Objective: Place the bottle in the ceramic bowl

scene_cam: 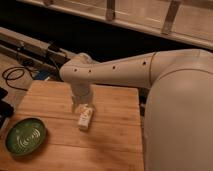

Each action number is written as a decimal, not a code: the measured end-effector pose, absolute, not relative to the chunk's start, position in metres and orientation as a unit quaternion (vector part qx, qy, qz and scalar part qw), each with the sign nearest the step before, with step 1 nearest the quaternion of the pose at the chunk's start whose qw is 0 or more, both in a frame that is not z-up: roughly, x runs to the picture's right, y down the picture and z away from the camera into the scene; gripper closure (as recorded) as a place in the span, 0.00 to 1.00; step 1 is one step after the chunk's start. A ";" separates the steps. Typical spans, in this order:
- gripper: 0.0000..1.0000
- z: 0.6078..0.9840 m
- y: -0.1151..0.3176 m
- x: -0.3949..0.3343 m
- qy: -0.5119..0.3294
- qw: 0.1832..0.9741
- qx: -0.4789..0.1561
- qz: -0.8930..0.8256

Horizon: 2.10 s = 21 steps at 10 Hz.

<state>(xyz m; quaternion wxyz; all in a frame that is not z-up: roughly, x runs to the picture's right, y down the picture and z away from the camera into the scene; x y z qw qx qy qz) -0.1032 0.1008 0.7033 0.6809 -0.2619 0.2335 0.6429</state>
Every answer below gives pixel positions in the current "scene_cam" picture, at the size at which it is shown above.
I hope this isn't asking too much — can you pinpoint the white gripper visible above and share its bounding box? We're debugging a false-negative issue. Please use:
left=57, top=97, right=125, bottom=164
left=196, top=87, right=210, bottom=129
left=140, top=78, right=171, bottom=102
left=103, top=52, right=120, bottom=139
left=70, top=83, right=92, bottom=112

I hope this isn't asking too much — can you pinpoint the white plastic bottle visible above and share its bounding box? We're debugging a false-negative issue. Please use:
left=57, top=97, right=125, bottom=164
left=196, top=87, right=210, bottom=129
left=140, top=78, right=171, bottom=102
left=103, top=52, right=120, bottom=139
left=78, top=104, right=95, bottom=131

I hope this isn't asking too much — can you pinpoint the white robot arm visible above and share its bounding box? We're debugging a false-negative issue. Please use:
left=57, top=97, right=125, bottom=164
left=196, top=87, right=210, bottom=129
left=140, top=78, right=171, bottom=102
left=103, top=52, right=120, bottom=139
left=60, top=49, right=213, bottom=171

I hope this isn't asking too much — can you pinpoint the green ceramic bowl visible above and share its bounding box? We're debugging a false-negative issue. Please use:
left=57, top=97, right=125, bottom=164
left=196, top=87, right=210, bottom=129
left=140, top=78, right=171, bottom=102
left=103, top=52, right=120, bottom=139
left=5, top=118, right=47, bottom=156

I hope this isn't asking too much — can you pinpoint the black device at left edge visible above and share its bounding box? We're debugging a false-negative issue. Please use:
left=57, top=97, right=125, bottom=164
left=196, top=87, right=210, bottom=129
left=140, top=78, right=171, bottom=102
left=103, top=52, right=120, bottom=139
left=0, top=87, right=14, bottom=129

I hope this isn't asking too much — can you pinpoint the black clamp on rail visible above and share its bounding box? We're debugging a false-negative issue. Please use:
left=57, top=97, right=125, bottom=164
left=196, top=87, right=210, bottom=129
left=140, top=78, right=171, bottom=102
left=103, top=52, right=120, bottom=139
left=48, top=41, right=67, bottom=62

